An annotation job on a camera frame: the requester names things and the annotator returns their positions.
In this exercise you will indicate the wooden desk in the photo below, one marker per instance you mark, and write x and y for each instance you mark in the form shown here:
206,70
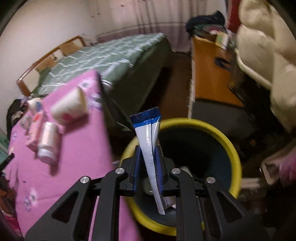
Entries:
209,82

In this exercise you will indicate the red jacket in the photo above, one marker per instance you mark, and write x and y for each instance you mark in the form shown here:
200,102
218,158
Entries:
233,21

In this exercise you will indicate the dark clothes on nightstand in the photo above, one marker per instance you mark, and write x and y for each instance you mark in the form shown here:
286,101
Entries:
14,113

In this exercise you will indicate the yellow rim trash bin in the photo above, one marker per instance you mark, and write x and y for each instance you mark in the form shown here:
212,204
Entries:
205,151

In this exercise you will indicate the blue white toothpaste tube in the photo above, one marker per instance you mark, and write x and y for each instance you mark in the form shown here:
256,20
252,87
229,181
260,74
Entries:
146,125

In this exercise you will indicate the white pill bottle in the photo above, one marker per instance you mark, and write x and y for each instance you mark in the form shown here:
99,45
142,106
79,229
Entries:
47,150

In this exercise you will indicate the pink fuzzy sleeve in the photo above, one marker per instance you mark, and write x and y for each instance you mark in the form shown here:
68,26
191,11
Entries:
287,171

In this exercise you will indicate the pink white curtain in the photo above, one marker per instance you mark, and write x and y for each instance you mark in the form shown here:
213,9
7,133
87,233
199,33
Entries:
117,19

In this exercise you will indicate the pink strawberry milk carton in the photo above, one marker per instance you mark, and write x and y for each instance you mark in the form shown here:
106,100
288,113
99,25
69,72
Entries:
35,130

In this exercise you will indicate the cream puffer jacket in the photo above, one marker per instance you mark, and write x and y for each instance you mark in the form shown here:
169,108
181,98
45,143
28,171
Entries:
265,49

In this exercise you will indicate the bed with green quilt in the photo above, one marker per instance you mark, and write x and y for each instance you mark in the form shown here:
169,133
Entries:
129,68

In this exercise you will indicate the white round bowl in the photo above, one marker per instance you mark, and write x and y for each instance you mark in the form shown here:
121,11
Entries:
35,105

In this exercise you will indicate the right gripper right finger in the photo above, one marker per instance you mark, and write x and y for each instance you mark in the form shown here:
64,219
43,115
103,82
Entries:
204,209

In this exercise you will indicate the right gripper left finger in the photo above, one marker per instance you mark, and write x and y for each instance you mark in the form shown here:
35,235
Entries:
89,210

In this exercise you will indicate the wooden headboard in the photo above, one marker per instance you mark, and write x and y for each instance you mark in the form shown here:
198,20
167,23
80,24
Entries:
28,81

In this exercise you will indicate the dark clothes pile on desk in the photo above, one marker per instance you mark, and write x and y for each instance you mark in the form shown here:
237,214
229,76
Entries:
216,18

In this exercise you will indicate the pink floral tablecloth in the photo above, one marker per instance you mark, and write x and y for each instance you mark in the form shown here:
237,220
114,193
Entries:
84,150

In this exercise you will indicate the white paper cup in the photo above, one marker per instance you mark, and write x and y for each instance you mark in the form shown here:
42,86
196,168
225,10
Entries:
70,107

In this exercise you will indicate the small green white jar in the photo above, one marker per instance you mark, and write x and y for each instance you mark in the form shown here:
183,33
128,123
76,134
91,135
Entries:
26,122

